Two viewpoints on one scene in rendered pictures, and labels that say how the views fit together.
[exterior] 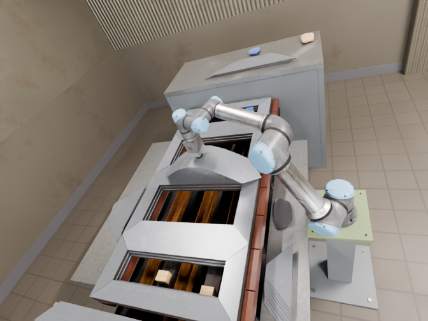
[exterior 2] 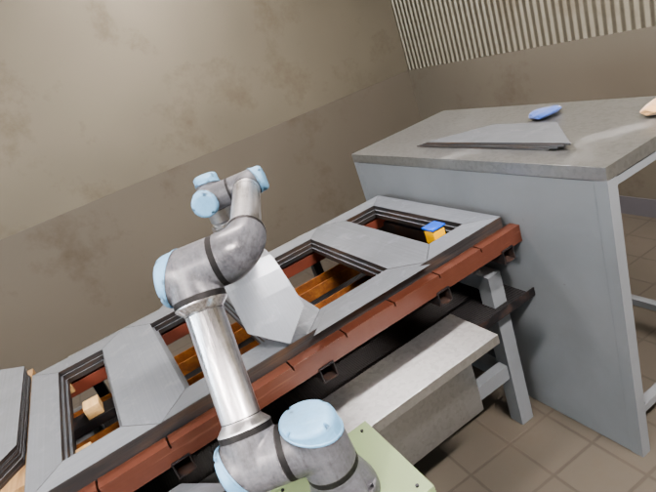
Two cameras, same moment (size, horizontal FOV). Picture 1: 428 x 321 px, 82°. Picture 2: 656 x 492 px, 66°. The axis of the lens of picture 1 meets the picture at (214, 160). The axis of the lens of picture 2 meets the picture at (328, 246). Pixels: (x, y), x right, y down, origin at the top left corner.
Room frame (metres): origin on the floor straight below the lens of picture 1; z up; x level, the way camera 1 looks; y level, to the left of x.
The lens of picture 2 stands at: (0.05, -1.08, 1.58)
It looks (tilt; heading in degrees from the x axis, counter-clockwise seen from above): 21 degrees down; 37
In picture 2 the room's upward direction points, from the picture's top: 20 degrees counter-clockwise
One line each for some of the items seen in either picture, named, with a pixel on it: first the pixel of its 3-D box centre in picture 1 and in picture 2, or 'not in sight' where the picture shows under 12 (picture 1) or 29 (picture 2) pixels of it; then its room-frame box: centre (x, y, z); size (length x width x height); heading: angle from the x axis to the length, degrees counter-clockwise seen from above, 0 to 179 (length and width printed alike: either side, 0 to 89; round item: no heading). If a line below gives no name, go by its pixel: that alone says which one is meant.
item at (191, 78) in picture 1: (239, 64); (498, 134); (2.07, -0.55, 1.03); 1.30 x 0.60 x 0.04; 59
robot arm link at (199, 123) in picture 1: (198, 121); (212, 198); (1.05, -0.01, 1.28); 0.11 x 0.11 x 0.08; 34
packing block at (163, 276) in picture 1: (163, 276); (93, 407); (0.66, 0.46, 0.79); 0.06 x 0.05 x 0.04; 59
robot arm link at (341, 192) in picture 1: (339, 195); (313, 438); (0.62, -0.46, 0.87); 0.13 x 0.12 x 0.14; 124
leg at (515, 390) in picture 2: not in sight; (506, 349); (1.60, -0.54, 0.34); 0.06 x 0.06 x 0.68; 59
